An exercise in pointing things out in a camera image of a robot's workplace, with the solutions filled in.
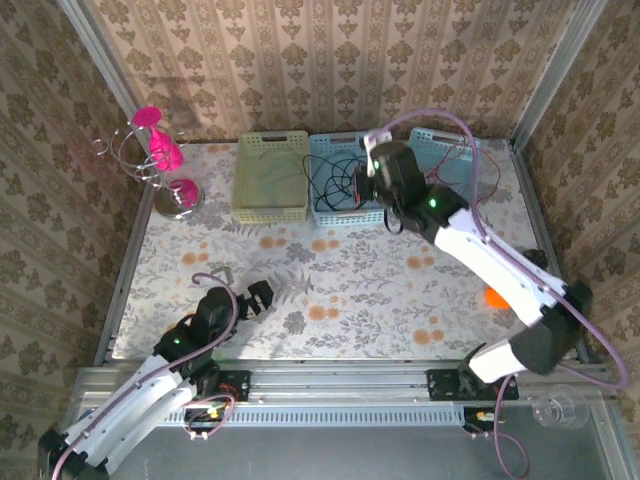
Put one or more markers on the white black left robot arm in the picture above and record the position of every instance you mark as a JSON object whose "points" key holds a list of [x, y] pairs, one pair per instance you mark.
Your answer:
{"points": [[125, 405]]}

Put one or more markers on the light blue plastic basket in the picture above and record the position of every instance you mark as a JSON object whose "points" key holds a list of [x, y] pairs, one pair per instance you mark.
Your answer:
{"points": [[435, 137]]}

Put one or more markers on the yellow plastic basket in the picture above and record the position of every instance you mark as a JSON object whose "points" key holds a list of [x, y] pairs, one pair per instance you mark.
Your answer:
{"points": [[280, 180]]}

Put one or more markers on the black connector box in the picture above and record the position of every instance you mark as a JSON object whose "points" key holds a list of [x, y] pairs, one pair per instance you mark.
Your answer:
{"points": [[480, 417], [205, 416]]}

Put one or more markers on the floral tablecloth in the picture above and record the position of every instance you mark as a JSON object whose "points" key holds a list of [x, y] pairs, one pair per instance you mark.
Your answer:
{"points": [[400, 340]]}

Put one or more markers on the orange ball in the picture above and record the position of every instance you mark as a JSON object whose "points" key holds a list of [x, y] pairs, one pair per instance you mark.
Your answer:
{"points": [[495, 299]]}

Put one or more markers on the pink wine glass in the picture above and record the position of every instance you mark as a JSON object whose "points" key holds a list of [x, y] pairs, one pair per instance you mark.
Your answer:
{"points": [[162, 145]]}

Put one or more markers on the clear glass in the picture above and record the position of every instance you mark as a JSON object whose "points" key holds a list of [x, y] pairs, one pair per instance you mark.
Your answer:
{"points": [[557, 407]]}

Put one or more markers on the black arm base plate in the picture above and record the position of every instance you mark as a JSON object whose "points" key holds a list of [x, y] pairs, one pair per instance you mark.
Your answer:
{"points": [[442, 385], [235, 385]]}

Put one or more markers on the aluminium side rail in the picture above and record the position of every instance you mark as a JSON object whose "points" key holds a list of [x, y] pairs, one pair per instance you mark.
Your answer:
{"points": [[521, 170], [131, 250]]}

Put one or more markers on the aluminium front rail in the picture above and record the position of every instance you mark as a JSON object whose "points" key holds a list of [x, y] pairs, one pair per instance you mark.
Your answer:
{"points": [[340, 382]]}

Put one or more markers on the aluminium frame post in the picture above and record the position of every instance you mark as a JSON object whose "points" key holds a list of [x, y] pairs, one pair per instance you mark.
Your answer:
{"points": [[98, 55], [565, 55]]}

